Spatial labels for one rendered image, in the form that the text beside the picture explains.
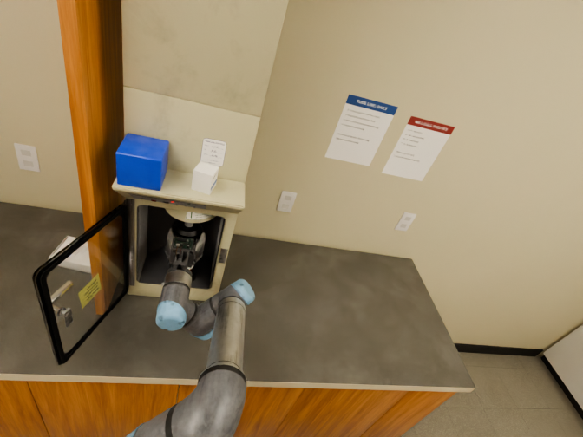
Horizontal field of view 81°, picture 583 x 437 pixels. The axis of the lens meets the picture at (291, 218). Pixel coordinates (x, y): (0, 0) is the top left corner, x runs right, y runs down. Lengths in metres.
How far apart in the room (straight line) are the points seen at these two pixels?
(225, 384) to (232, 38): 0.70
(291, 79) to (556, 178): 1.38
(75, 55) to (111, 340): 0.85
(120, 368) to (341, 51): 1.26
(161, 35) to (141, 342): 0.92
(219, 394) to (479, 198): 1.57
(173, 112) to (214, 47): 0.19
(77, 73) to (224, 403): 0.68
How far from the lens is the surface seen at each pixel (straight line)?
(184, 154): 0.96
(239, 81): 0.86
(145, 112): 0.93
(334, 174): 1.53
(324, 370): 1.35
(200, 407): 0.68
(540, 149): 1.92
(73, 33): 0.81
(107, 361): 1.27
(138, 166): 0.88
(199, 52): 0.85
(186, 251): 1.06
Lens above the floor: 2.06
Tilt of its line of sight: 37 degrees down
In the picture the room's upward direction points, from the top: 20 degrees clockwise
